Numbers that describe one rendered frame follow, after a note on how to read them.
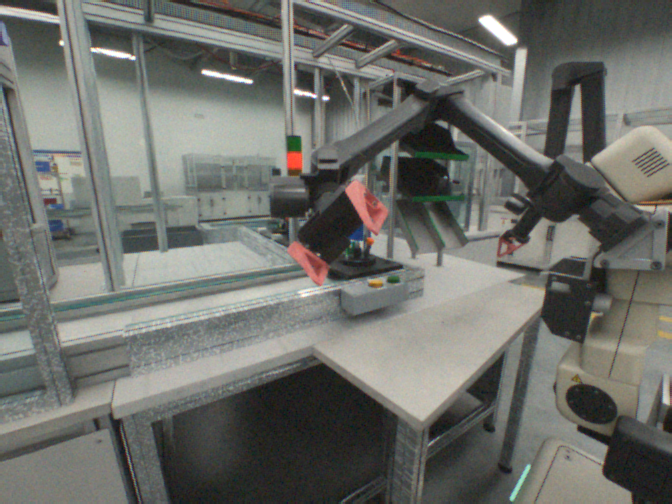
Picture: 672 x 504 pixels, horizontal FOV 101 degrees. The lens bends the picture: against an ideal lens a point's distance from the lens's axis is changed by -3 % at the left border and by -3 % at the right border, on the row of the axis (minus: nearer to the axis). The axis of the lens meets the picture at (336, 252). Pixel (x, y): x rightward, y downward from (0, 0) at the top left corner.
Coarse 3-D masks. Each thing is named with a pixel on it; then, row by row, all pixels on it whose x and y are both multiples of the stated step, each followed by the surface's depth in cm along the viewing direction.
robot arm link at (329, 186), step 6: (306, 186) 50; (312, 186) 51; (318, 186) 50; (324, 186) 48; (330, 186) 48; (336, 186) 49; (306, 192) 48; (312, 192) 51; (318, 192) 48; (324, 192) 47; (306, 198) 48; (312, 198) 49; (318, 198) 47; (306, 204) 48; (312, 204) 49; (306, 210) 49
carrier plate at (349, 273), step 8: (376, 256) 117; (336, 264) 106; (376, 264) 106; (384, 264) 106; (392, 264) 106; (400, 264) 106; (336, 272) 100; (344, 272) 97; (352, 272) 97; (360, 272) 97; (368, 272) 98
